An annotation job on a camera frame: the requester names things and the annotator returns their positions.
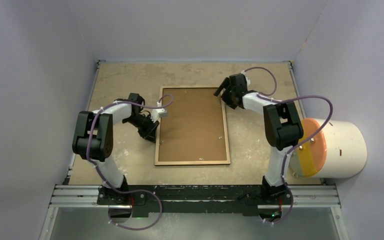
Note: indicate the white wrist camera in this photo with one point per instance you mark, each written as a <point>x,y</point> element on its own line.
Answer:
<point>158,113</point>
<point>248,82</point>

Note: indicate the black wooden picture frame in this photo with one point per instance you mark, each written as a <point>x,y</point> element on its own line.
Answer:
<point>192,126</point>

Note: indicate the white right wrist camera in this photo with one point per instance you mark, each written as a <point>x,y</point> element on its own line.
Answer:
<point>248,82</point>

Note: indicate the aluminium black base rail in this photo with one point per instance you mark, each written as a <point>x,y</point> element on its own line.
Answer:
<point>247,200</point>

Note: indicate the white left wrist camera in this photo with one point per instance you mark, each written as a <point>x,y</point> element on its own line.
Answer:
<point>158,113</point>

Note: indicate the white cylinder with orange lid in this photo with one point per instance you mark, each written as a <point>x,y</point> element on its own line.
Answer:
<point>338,151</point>

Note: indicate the brown frame backing board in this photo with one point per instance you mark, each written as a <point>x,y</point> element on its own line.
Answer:
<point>193,124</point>

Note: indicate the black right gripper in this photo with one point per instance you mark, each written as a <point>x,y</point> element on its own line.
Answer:
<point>224,85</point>

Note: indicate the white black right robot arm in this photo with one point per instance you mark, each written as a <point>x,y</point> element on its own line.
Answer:
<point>282,126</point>

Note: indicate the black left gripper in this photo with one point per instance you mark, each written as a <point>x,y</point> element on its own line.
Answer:
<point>150,133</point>

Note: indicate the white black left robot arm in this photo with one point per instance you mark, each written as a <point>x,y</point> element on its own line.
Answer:
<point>93,138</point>

